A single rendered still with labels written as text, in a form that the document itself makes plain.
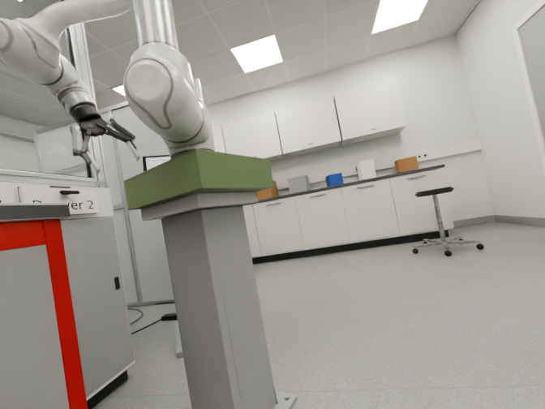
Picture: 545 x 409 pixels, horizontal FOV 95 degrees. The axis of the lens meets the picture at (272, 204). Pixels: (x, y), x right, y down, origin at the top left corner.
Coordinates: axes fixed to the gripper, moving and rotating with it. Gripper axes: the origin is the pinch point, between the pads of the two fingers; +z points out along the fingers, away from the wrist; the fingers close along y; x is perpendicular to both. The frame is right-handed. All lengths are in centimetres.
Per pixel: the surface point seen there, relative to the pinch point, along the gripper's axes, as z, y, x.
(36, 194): -9.3, 19.9, -31.6
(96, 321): 45, 26, -52
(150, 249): 27, -47, -177
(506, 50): 49, -390, 108
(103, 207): 0.8, -1.0, -49.1
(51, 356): 39, 39, 28
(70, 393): 47, 39, 26
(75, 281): 26, 24, -45
